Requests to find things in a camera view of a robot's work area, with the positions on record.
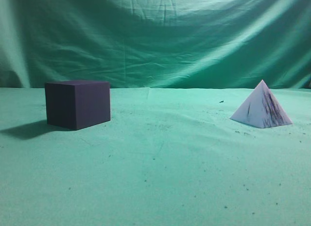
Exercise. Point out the dark purple cube block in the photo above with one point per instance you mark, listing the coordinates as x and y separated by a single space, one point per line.
77 104

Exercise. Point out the white square pyramid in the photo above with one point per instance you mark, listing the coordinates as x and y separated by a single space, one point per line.
261 109

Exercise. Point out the green table cloth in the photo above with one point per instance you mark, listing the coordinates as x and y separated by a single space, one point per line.
168 157

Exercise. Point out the green backdrop cloth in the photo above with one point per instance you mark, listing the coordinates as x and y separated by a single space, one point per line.
156 43

